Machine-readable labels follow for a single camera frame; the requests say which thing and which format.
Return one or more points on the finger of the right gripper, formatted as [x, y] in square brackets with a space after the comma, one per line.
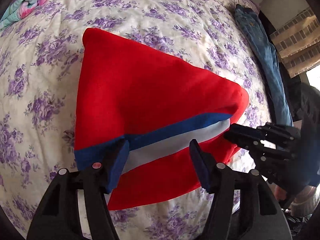
[243, 140]
[244, 131]

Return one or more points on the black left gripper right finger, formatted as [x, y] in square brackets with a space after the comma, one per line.
[243, 206]

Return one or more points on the blue denim jeans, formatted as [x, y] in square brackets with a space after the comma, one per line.
[254, 32]

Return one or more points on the purple floral bed sheet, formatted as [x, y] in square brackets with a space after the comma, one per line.
[41, 58]

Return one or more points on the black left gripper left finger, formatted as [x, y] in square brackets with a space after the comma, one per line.
[75, 201]

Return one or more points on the person's hand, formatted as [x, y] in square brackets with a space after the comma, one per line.
[279, 193]

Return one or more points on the beige checkered curtain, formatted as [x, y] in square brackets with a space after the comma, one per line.
[297, 43]

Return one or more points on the red pants with blue-white stripe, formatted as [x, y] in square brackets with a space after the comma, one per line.
[157, 103]

